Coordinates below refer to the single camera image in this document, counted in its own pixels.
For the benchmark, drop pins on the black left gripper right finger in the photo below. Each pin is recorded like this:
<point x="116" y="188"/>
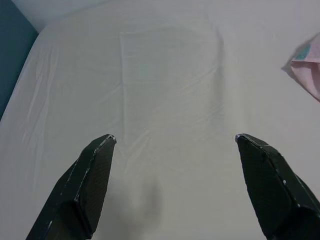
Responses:
<point x="275" y="195"/>

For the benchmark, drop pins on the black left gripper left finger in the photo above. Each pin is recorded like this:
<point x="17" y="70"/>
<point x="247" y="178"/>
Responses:
<point x="82" y="187"/>

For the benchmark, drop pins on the bed with white sheet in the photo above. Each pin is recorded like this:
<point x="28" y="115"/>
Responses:
<point x="160" y="87"/>

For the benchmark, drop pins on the pink orange-patterned pillow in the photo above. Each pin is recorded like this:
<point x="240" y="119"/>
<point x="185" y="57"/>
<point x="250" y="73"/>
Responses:
<point x="308" y="72"/>

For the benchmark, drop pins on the blue upholstered headboard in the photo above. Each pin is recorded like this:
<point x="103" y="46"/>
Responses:
<point x="12" y="50"/>

